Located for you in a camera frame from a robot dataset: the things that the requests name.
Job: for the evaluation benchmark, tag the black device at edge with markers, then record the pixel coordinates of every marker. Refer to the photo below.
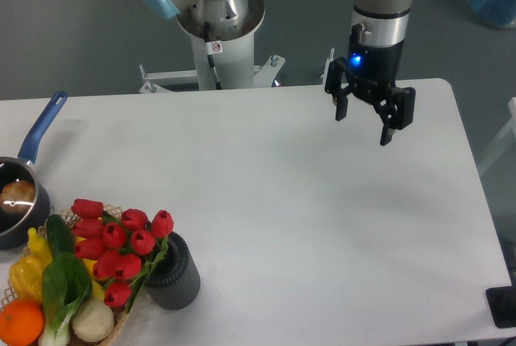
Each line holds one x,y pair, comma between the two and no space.
501,302

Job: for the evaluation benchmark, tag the red tulip bouquet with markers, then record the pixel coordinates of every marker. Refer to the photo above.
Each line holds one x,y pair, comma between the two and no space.
125,250

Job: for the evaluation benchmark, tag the white frame at right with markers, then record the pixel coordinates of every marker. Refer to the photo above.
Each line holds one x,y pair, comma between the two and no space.
499,143

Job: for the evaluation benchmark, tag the orange fruit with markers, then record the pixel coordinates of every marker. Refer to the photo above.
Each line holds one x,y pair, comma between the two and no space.
22,321

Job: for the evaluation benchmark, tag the yellow bell pepper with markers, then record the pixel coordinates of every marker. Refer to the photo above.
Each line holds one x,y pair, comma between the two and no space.
26,278

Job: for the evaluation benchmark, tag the blue handled saucepan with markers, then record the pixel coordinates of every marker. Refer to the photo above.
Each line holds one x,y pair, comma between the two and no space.
14,227

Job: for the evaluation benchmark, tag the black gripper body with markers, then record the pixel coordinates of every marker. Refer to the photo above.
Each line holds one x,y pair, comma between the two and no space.
372,70

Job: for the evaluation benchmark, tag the green bok choy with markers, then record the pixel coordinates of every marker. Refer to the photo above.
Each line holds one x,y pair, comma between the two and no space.
65,285

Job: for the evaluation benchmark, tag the beige round bun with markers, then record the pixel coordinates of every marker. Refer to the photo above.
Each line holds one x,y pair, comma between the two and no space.
93,321

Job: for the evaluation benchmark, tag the yellow banana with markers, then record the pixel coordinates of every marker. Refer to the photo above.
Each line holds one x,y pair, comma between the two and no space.
39,247

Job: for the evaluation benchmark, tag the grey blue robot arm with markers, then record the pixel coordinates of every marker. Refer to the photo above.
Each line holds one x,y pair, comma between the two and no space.
385,24

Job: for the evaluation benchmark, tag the woven wicker basket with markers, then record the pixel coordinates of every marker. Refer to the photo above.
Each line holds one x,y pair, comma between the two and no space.
9,295

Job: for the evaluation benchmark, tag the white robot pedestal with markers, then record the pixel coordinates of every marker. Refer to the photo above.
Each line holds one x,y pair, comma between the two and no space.
222,37

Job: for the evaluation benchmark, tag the dark grey ribbed vase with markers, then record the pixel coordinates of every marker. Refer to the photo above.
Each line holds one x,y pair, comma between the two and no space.
175,282

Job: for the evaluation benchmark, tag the green cucumber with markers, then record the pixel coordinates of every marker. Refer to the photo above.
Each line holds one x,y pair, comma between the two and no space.
59,236

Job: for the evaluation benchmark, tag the brown bun in saucepan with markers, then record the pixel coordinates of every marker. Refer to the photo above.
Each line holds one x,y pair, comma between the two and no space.
17,197

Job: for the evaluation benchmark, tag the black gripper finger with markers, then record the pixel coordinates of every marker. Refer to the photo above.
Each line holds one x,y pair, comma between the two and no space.
333,85
396,110

